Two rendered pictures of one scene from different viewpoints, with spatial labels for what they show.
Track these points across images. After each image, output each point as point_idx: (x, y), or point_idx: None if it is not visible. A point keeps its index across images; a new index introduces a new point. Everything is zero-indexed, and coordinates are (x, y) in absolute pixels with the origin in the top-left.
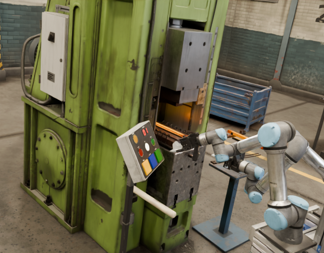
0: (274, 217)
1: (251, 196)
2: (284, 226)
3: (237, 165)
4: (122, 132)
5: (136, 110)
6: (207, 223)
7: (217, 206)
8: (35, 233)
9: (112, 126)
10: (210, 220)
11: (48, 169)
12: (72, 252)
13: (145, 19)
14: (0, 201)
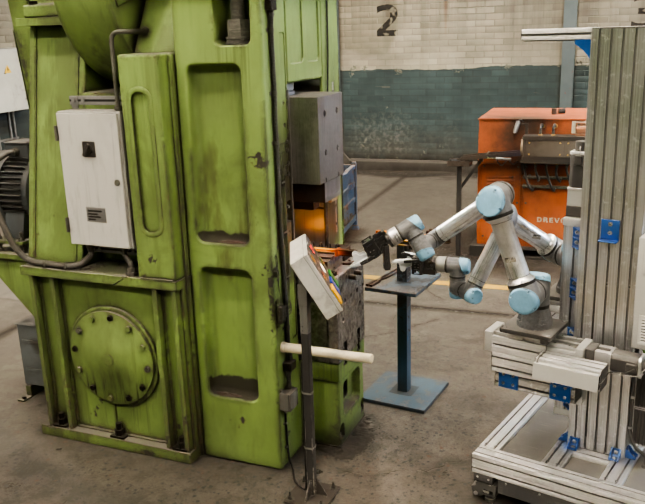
0: (523, 298)
1: (470, 294)
2: (537, 304)
3: (433, 264)
4: (258, 265)
5: (274, 226)
6: (375, 386)
7: (373, 362)
8: (133, 481)
9: (237, 261)
10: (378, 381)
11: (113, 374)
12: (212, 484)
13: (266, 91)
14: (30, 462)
